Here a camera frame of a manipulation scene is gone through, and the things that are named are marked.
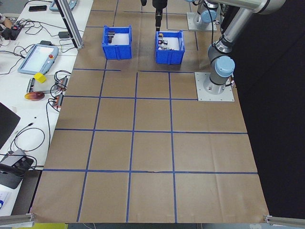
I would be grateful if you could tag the blue plastic button bin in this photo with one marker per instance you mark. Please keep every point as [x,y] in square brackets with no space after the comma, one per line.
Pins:
[170,57]

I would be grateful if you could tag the blue bin with black parts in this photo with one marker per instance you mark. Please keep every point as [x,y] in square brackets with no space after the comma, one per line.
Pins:
[116,51]

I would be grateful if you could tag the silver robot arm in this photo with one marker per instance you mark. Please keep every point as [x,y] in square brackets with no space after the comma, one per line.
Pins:
[205,17]
[224,65]

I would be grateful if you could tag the yellow black push button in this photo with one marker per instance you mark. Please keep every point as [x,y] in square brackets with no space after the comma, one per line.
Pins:
[160,35]

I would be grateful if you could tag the red mushroom push button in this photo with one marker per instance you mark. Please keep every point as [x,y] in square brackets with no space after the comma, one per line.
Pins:
[159,42]

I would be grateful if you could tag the grey box with white top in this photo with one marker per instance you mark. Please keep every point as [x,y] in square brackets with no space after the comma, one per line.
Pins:
[35,87]

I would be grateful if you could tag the white green contact block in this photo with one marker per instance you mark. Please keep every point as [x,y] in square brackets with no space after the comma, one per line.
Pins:
[162,47]

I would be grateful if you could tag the black cylindrical part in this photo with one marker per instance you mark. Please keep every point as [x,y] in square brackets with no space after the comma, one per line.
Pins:
[112,32]

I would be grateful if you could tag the black boxy part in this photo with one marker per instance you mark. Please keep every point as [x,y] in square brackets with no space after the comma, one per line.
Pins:
[110,38]

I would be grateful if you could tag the black power adapter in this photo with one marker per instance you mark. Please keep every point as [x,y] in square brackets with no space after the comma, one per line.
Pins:
[64,35]
[46,43]

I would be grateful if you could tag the light blue teach pendant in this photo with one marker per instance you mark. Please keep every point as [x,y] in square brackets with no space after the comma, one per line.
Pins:
[53,5]
[38,59]

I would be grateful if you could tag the black smartphone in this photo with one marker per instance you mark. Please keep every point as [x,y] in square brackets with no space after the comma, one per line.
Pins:
[38,8]

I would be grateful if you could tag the yellow cube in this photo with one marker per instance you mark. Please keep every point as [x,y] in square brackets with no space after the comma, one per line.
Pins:
[39,78]

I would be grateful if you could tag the orange red oval object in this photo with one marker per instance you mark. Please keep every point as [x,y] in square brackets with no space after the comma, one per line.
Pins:
[34,96]

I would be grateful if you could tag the white side table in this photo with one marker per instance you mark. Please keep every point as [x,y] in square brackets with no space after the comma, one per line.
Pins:
[31,109]

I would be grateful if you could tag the black laptop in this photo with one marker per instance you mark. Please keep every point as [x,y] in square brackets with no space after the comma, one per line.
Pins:
[7,124]

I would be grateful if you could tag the grey hub device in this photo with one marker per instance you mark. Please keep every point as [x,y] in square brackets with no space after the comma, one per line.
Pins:
[14,158]

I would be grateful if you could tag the silver desktop computer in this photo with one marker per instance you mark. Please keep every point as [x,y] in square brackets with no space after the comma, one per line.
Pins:
[8,179]

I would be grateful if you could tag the aluminium corner bar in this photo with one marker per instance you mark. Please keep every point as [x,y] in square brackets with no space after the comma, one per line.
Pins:
[16,218]
[286,219]

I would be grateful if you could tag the white paper sheet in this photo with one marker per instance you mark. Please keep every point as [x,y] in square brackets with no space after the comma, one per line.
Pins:
[4,199]

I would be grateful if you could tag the white square base plate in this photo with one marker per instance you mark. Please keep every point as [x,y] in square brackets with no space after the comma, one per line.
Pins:
[190,22]
[225,96]

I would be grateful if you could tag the aluminium profile post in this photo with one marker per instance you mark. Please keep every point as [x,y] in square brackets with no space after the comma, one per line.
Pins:
[71,23]

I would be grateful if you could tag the black frame cover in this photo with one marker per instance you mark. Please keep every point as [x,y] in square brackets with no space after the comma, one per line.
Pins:
[274,119]

